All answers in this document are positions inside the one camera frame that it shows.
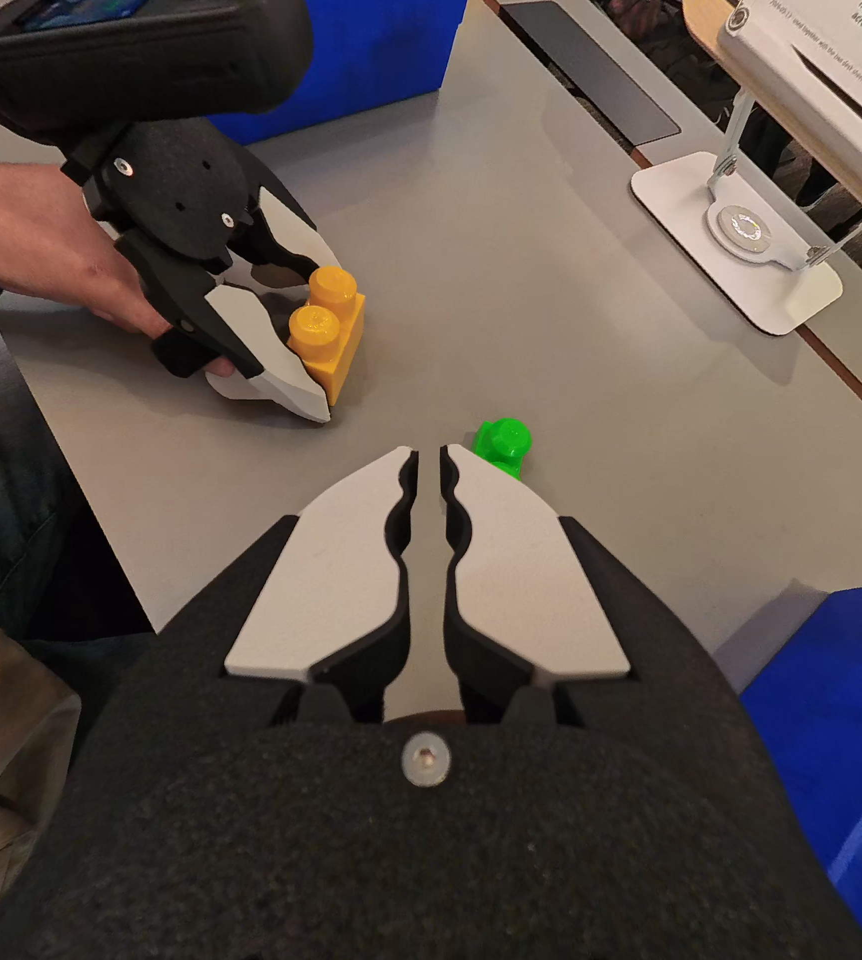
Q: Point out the printed instruction sheet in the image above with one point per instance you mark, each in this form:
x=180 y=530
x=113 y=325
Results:
x=836 y=90

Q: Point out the person's jeans leg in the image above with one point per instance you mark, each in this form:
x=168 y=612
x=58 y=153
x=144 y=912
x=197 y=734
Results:
x=11 y=495

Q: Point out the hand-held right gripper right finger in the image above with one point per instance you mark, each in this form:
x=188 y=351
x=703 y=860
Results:
x=544 y=600

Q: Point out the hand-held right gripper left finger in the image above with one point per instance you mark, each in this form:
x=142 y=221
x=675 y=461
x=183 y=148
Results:
x=318 y=600

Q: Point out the black flat panel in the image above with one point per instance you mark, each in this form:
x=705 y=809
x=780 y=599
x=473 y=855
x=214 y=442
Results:
x=596 y=68

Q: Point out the green mega block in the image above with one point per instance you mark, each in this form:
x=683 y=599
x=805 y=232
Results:
x=503 y=447

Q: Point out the blue storage bin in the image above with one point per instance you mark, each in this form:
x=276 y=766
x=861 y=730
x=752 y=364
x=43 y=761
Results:
x=836 y=750
x=356 y=60

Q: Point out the person's left hand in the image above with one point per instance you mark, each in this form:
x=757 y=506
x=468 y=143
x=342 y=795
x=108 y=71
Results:
x=41 y=225

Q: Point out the orange mega block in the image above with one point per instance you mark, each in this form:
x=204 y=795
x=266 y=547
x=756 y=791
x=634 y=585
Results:
x=341 y=300
x=318 y=353

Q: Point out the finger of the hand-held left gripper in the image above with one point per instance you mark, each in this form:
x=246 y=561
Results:
x=293 y=233
x=273 y=375

